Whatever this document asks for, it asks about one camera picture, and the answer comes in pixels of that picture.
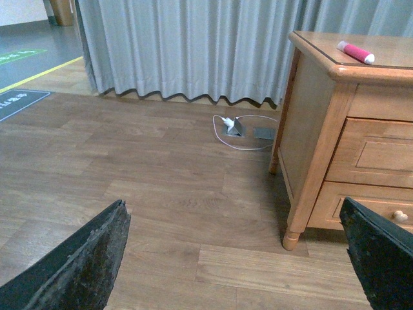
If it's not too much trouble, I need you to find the open metal floor socket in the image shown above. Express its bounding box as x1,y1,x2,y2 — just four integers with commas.
222,118,247,137

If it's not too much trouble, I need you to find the white charger cable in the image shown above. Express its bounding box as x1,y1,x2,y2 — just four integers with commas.
212,114,279,152

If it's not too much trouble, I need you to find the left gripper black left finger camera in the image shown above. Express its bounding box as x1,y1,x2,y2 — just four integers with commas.
1,200,131,309

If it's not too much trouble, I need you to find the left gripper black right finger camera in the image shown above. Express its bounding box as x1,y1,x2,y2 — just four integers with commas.
339,197,412,309

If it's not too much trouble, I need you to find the wooden dresser cabinet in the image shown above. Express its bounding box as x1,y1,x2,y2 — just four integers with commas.
269,31,412,251

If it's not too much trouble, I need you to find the upper wooden drawer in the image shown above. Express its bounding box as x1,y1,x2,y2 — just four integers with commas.
327,118,412,188

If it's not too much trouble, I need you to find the closed metal floor cover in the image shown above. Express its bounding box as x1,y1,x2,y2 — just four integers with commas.
253,127,276,140

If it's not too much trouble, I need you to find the grey curtain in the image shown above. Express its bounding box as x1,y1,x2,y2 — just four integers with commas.
75,1,412,103

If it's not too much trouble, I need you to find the pink marker with clear cap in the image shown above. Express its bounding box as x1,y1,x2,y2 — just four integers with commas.
337,41,375,65

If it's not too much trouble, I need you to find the white charger plug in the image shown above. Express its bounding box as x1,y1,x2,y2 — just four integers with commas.
222,118,234,129

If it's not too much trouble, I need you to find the lower drawer wooden knob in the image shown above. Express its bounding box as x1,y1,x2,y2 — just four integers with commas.
392,210,408,223

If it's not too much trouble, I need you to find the wooden post base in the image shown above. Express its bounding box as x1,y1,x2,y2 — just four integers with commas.
50,0,74,26

